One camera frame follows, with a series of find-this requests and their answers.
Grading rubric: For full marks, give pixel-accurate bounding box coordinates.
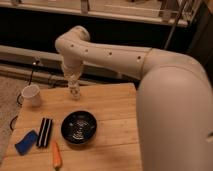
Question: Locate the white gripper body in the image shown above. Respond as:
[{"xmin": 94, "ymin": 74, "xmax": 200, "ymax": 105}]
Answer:
[{"xmin": 61, "ymin": 63, "xmax": 83, "ymax": 87}]

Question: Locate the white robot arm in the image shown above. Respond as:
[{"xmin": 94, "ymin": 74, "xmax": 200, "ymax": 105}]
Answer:
[{"xmin": 55, "ymin": 26, "xmax": 213, "ymax": 171}]

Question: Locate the clear glass bottle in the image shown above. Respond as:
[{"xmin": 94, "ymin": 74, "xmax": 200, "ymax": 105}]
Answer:
[{"xmin": 69, "ymin": 86, "xmax": 81, "ymax": 100}]

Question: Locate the white paper cup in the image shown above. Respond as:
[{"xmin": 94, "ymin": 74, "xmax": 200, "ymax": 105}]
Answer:
[{"xmin": 21, "ymin": 84, "xmax": 42, "ymax": 107}]

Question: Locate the black bowl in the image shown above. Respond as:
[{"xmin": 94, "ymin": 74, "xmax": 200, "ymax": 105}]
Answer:
[{"xmin": 61, "ymin": 111, "xmax": 97, "ymax": 145}]

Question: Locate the black white striped block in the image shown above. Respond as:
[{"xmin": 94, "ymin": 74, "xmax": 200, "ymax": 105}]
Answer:
[{"xmin": 36, "ymin": 118, "xmax": 52, "ymax": 148}]

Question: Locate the blue sponge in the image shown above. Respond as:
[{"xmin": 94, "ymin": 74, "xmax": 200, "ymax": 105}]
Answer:
[{"xmin": 15, "ymin": 130, "xmax": 38, "ymax": 155}]

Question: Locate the orange carrot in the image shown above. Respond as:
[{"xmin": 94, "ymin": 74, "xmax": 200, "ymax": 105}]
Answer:
[{"xmin": 52, "ymin": 141, "xmax": 62, "ymax": 170}]

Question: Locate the metal pole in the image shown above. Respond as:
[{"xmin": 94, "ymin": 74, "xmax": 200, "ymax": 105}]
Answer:
[{"xmin": 164, "ymin": 0, "xmax": 188, "ymax": 50}]

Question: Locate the black cable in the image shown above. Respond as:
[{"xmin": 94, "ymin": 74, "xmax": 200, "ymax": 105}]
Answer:
[{"xmin": 9, "ymin": 59, "xmax": 39, "ymax": 132}]

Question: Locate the wooden shelf frame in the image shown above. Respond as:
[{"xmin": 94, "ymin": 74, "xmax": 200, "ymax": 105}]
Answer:
[{"xmin": 0, "ymin": 0, "xmax": 202, "ymax": 27}]

